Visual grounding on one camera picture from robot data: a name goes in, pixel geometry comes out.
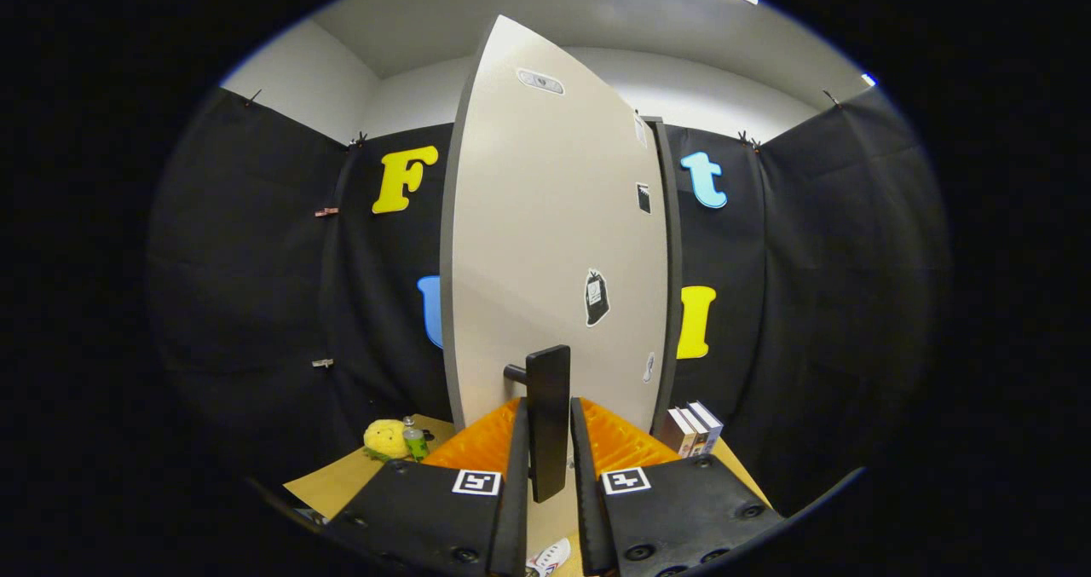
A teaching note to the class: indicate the beige shoe cabinet door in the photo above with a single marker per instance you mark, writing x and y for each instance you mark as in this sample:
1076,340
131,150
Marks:
545,219

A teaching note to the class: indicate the grey shoe cabinet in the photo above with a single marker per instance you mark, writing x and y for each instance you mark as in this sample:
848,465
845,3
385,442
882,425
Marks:
673,262

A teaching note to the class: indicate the yellow plush toy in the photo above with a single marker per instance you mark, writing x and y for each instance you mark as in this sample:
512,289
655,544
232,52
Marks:
385,439

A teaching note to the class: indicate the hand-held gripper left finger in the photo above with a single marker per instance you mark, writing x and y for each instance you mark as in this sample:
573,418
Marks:
511,509

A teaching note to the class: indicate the white shoe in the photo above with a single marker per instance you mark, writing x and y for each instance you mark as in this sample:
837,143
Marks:
552,556

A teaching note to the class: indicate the green bottle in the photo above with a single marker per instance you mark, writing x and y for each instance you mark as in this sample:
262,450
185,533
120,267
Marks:
416,442

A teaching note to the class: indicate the black backdrop cloth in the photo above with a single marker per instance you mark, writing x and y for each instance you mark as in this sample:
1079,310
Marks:
256,287

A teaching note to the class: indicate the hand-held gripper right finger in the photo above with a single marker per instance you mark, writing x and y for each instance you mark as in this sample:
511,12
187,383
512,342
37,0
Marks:
586,509

